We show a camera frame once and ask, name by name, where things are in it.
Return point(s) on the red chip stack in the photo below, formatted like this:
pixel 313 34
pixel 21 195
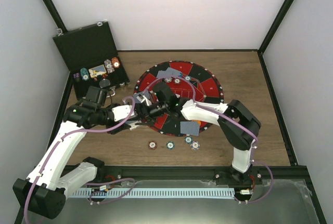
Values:
pixel 115 62

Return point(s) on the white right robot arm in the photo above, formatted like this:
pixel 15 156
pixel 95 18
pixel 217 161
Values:
pixel 239 125

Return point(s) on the boxed playing card deck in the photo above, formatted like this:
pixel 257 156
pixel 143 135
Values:
pixel 99 70

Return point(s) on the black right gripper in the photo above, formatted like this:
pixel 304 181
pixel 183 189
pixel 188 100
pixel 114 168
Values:
pixel 140 108

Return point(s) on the black mounting rail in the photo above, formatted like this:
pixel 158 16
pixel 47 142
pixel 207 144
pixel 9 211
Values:
pixel 223 175

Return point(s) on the blue backed playing card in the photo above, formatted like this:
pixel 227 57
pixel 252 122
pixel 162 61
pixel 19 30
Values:
pixel 172 71
pixel 164 74
pixel 141 96
pixel 189 128

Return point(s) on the blue backed card deck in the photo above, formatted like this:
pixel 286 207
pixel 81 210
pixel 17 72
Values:
pixel 133 124

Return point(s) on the blue purple chip stack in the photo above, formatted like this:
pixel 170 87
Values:
pixel 195 145

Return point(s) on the light blue slotted strip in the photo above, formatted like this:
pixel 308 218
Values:
pixel 158 193

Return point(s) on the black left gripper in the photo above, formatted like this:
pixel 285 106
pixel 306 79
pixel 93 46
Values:
pixel 118 129

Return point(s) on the chrome case handle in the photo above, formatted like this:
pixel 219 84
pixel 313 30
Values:
pixel 111 92

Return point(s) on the clear acrylic dealer button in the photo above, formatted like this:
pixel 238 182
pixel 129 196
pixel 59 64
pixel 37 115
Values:
pixel 104 83

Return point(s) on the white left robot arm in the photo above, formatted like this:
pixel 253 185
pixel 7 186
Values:
pixel 46 188

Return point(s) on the green blue 50 chip stack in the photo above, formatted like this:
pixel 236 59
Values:
pixel 84 74

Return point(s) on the brown chip stack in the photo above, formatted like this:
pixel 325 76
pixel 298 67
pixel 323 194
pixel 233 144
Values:
pixel 152 145

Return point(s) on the black poker case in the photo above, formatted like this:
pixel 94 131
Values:
pixel 88 47

